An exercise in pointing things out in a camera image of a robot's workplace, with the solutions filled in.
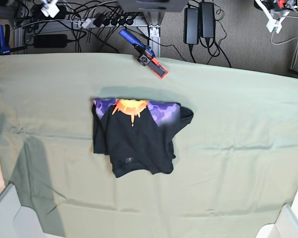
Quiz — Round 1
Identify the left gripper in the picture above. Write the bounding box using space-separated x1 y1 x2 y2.
254 0 298 22

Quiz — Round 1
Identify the dark navy T-shirt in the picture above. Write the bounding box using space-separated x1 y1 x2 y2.
92 98 194 178

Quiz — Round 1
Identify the black power adapter two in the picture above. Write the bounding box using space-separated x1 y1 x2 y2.
200 2 216 39

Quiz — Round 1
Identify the black power adapter one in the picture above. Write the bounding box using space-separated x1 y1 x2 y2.
184 8 199 45

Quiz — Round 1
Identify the white power strip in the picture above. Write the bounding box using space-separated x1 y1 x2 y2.
74 14 138 29

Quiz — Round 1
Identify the blue orange bar clamp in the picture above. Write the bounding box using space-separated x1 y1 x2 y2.
119 29 168 79

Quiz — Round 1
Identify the light green table cloth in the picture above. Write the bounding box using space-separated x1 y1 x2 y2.
0 53 298 238

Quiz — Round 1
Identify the white bin lower right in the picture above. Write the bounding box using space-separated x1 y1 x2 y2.
256 204 298 238

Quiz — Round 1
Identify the white bin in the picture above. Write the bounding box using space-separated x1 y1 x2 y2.
256 204 298 238
0 184 46 238

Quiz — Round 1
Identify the black power brick left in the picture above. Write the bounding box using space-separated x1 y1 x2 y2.
33 34 68 49

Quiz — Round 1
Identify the blue clamp at left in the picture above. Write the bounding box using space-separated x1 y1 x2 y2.
0 24 28 55

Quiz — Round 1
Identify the white bin lower left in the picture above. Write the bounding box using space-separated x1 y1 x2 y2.
0 184 46 238

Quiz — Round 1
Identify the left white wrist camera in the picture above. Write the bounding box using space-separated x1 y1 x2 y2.
266 17 285 34

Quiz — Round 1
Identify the aluminium frame post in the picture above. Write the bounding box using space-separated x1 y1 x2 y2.
140 12 164 58

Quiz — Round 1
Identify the black camera mount top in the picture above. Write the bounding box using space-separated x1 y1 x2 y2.
117 0 188 12

